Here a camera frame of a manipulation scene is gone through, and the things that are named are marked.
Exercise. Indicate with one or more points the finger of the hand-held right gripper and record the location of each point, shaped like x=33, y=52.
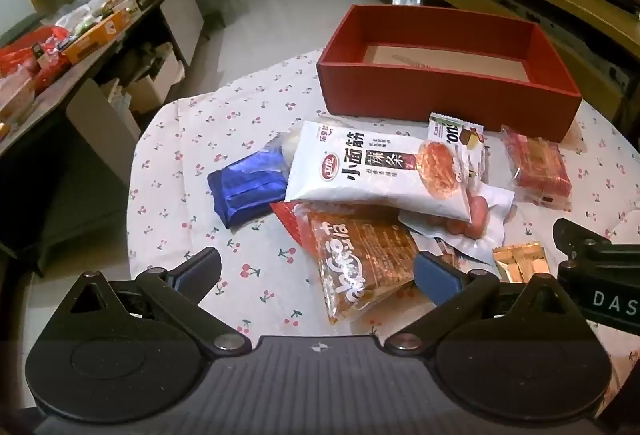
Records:
x=580, y=240

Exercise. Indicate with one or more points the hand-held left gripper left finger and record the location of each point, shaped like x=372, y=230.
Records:
x=192, y=272

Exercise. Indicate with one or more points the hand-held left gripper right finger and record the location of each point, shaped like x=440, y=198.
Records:
x=435, y=276

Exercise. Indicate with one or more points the gold foil snack packet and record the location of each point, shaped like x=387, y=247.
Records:
x=520, y=260

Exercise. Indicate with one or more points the orange-brown snack packet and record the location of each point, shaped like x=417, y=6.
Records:
x=355, y=255

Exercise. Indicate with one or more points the red clear pastry packet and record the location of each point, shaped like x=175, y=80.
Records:
x=535, y=165

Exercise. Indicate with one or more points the red snack packet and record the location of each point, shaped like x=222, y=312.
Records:
x=287, y=221

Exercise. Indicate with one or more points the white spicy strips packet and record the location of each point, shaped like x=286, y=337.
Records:
x=360, y=165

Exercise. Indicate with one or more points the clear round pastry packet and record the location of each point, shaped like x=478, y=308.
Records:
x=287, y=150

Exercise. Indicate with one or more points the red cardboard box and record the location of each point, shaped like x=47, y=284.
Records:
x=425, y=95

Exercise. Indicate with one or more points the clear sausage packet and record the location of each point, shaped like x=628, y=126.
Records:
x=480, y=210

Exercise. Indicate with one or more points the blue foil snack packet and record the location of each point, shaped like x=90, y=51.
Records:
x=245, y=187

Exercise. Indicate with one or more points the white green wafer packet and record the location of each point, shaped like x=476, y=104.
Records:
x=450, y=132

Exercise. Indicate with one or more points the cherry print tablecloth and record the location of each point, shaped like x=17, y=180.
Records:
x=225, y=125

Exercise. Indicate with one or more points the dark side table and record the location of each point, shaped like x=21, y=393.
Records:
x=65, y=90

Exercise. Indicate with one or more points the orange carton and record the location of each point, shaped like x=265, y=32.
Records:
x=95, y=37

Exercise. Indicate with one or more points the red plastic bag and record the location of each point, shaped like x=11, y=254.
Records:
x=30, y=55

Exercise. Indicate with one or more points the white plastic bag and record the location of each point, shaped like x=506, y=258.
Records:
x=85, y=15

